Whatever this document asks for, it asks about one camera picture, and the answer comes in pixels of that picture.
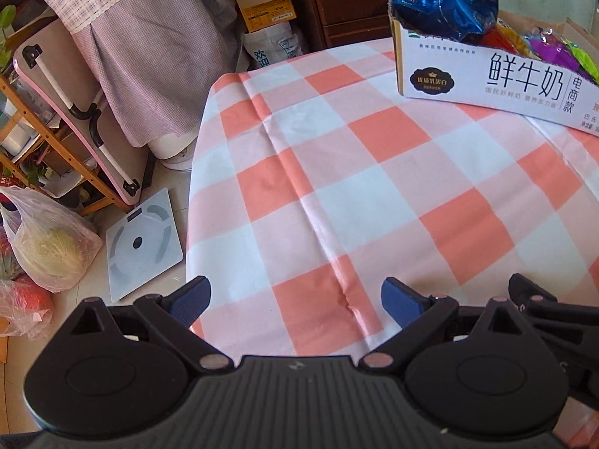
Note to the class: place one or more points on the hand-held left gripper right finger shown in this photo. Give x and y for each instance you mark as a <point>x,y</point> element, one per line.
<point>397,300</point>

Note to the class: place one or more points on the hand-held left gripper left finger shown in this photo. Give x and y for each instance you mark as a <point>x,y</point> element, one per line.
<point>192,300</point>

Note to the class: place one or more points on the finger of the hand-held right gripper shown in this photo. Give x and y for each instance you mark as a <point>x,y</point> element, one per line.
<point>566,328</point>
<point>533,292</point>

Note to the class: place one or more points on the white printed cardboard box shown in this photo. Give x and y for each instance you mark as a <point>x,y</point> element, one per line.
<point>444,70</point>

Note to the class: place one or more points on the green snack packet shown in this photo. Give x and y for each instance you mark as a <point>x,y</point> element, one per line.
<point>585,63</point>

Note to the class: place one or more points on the purple snack packet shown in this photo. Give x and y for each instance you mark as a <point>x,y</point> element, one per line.
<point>557,54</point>

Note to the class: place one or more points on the red snack packet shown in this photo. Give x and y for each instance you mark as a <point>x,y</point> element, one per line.
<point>500,37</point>

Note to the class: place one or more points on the white bathroom scale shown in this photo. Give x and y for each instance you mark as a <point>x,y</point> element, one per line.
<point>140,243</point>

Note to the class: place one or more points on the pink white checked tablecloth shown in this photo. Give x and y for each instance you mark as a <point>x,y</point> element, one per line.
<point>327,173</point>

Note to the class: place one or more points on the clear plastic bag with cabbage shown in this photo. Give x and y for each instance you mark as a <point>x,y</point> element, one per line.
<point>51,248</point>

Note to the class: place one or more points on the white fan base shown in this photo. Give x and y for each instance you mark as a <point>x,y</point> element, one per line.
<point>173,149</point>

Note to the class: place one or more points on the checked fabric cover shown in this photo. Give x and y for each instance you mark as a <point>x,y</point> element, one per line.
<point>140,56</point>

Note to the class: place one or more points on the pink folding table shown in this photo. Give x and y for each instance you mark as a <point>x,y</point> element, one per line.
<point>61,79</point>

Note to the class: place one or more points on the white printed sack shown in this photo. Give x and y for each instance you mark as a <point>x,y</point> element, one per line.
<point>271,51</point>

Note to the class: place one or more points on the wooden shelf rack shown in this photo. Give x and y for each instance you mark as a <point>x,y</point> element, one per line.
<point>11,90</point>

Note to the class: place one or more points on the dark wooden cabinet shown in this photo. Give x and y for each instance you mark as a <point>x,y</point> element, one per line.
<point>351,0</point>

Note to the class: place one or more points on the green leafy plant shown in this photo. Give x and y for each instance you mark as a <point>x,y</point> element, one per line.
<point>5,18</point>

